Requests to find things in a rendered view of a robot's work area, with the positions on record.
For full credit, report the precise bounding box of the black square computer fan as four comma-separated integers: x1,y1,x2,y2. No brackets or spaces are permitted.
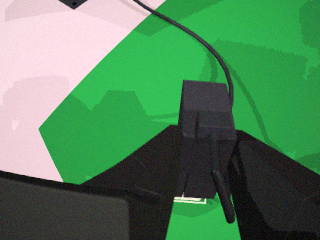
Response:
59,0,88,9

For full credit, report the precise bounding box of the green circuit board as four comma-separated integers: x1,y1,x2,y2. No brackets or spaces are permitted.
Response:
39,0,320,240

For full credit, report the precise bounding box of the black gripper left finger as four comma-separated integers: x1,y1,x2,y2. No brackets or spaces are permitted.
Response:
0,124,183,240

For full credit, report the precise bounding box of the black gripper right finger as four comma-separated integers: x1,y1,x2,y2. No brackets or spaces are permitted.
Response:
228,131,320,240

